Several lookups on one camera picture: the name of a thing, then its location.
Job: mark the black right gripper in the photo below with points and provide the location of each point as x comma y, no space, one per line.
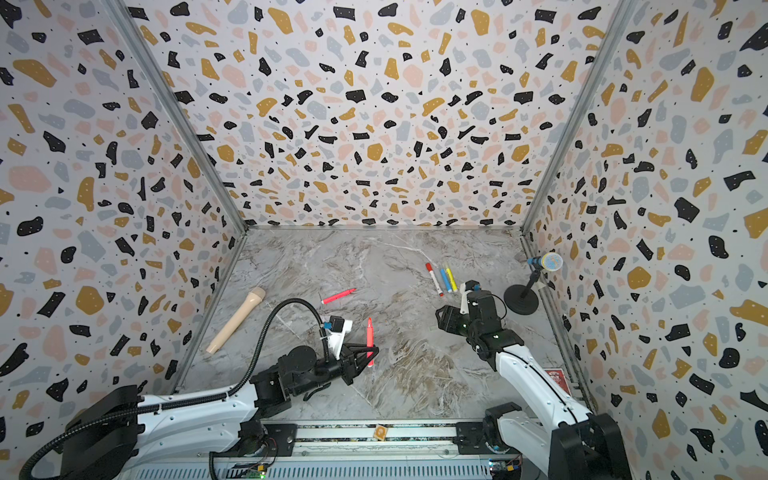
450,316

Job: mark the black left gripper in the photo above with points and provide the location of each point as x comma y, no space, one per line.
350,366

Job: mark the pink highlighter pen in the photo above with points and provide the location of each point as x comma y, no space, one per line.
338,296
370,341

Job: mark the blue highlighter pen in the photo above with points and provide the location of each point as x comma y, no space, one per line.
445,280

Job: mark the yellow highlighter pen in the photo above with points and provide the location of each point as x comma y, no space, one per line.
451,279

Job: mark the white marker pen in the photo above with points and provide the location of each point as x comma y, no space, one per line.
434,279

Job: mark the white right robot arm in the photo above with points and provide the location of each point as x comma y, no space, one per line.
563,439

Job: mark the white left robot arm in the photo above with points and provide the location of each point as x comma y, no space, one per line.
125,429

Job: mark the small brown tag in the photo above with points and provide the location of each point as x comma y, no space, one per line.
380,433

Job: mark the blue toy microphone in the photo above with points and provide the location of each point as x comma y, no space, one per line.
550,261

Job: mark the red playing card box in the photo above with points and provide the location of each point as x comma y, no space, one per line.
559,376

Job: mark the beige toy microphone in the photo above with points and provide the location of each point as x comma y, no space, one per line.
252,300

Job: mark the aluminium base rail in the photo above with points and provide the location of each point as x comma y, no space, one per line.
413,449

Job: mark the aluminium corner post right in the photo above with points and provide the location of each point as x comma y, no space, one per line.
619,20

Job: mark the aluminium corner post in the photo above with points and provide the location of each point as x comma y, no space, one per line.
120,16
619,20

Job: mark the aluminium corner post left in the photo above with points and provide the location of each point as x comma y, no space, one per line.
120,16

